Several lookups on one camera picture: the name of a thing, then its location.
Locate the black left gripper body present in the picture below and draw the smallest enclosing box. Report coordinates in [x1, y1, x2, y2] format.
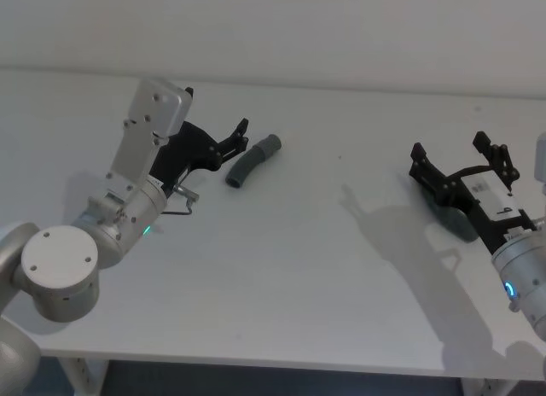
[148, 120, 224, 197]

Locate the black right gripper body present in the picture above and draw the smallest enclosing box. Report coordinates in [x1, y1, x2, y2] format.
[442, 165, 538, 254]

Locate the grey curved rubber tube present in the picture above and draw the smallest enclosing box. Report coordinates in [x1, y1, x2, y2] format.
[224, 133, 283, 190]

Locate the dark grey flat piece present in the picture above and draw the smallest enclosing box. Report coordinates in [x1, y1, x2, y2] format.
[420, 186, 481, 244]

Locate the white table leg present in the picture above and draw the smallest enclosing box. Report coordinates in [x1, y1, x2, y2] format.
[57, 357, 108, 396]

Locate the thin cable with silver plug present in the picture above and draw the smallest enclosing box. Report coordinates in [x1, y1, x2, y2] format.
[161, 184, 201, 218]

